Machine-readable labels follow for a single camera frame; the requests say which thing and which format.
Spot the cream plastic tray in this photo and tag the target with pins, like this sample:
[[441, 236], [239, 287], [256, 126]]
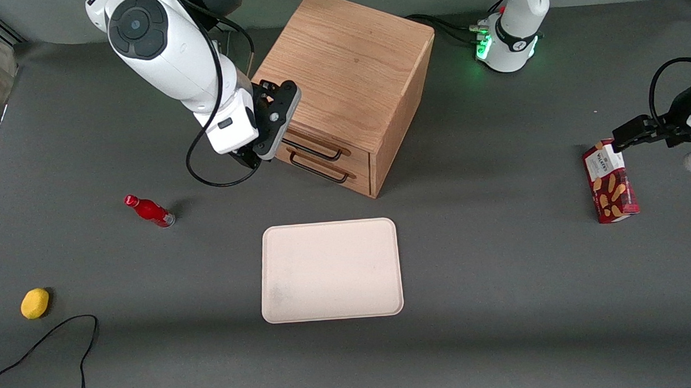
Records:
[[331, 270]]

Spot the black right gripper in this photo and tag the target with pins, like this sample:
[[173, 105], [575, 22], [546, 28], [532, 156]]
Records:
[[246, 158]]

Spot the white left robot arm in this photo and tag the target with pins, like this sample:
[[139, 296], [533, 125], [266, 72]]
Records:
[[513, 35]]

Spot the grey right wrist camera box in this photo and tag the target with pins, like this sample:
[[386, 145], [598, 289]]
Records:
[[284, 115]]

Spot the red cookie box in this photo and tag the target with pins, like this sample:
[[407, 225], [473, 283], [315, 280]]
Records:
[[610, 188]]

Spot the yellow lemon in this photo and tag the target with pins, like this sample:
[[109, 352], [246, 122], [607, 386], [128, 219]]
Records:
[[35, 304]]

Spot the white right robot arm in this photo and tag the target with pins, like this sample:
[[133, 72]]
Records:
[[158, 45]]

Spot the red plastic bottle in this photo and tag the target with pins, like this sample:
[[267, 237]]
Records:
[[150, 211]]

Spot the oak wooden drawer cabinet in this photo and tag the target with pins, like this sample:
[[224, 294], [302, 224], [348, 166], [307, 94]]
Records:
[[351, 59]]

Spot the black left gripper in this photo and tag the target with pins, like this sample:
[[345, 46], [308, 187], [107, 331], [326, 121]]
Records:
[[675, 111]]

